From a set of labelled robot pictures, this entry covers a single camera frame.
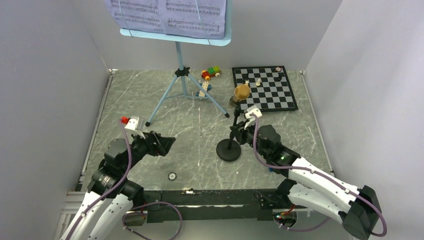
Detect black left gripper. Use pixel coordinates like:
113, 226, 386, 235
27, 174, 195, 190
121, 128, 176, 174

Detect small round table insert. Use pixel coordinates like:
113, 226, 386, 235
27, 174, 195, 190
167, 172, 177, 181

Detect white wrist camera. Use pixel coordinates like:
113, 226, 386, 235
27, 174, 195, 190
243, 105, 262, 130
120, 116, 145, 139

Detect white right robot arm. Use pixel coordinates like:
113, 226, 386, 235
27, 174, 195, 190
230, 125, 382, 240

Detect colourful toy brick car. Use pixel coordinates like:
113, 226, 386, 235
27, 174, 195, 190
201, 66, 221, 81

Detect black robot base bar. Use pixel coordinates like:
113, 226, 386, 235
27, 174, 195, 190
144, 189, 292, 221

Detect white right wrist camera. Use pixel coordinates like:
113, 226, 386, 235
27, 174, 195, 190
243, 105, 262, 130

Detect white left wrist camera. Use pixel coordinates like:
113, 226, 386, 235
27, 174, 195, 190
120, 116, 145, 139

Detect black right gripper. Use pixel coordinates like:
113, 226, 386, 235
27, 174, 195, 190
230, 118, 270, 160

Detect gold microphone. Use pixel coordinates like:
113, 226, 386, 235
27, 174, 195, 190
229, 84, 251, 107

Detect black microphone stand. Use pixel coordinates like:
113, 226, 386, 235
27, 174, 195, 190
215, 105, 243, 163

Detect sheet music pages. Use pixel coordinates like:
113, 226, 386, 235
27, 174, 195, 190
104, 0, 227, 39

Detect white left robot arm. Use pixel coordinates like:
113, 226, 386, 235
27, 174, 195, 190
61, 131, 176, 240

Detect black white chessboard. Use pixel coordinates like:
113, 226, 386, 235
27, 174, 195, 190
232, 65, 299, 113

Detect light blue music stand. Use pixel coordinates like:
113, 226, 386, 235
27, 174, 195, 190
120, 0, 233, 127

